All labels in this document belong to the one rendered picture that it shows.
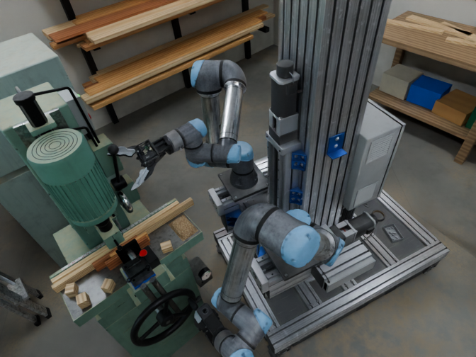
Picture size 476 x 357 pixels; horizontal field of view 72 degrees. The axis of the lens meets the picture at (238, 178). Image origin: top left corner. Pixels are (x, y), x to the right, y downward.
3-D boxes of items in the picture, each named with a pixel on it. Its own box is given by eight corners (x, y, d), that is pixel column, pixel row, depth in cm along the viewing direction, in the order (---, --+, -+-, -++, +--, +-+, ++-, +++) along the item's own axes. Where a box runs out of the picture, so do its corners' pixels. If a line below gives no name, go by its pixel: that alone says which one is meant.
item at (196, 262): (200, 288, 167) (197, 280, 162) (187, 271, 174) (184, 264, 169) (213, 278, 171) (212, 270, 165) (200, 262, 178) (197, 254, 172)
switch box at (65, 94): (81, 136, 134) (64, 103, 122) (73, 125, 139) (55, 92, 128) (95, 129, 136) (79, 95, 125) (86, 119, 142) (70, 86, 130)
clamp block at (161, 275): (140, 304, 130) (133, 294, 123) (125, 280, 137) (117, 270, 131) (172, 280, 136) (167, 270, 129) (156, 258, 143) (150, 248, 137)
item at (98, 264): (97, 272, 138) (93, 266, 134) (95, 268, 139) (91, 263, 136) (141, 243, 146) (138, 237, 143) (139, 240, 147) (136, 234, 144)
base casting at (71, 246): (104, 330, 140) (95, 322, 133) (59, 244, 172) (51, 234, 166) (191, 265, 158) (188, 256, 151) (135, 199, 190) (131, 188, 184)
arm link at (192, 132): (210, 139, 127) (207, 122, 121) (186, 153, 123) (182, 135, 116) (198, 130, 131) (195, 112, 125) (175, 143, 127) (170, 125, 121)
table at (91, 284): (88, 348, 123) (81, 342, 118) (61, 289, 140) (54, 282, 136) (217, 251, 147) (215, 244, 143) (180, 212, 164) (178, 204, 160)
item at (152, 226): (57, 293, 132) (52, 289, 129) (55, 290, 133) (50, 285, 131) (194, 205, 159) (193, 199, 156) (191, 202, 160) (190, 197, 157)
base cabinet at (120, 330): (149, 375, 190) (104, 331, 139) (108, 302, 223) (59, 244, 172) (211, 322, 208) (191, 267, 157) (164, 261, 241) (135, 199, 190)
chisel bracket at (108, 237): (110, 252, 134) (103, 240, 128) (97, 231, 142) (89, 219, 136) (127, 241, 137) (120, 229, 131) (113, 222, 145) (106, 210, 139)
